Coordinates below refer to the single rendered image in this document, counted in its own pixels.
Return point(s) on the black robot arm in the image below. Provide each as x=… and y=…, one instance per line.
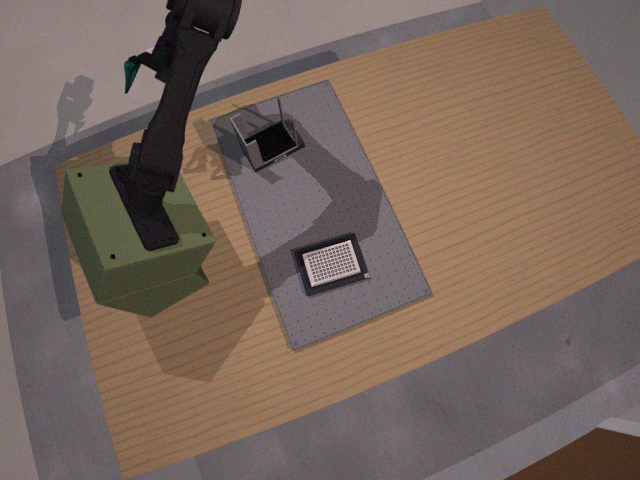
x=160, y=150

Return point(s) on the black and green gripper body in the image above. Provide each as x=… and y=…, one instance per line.
x=161, y=60

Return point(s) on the white well plate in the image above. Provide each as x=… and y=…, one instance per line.
x=323, y=265

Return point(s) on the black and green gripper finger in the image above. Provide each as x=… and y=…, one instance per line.
x=131, y=70

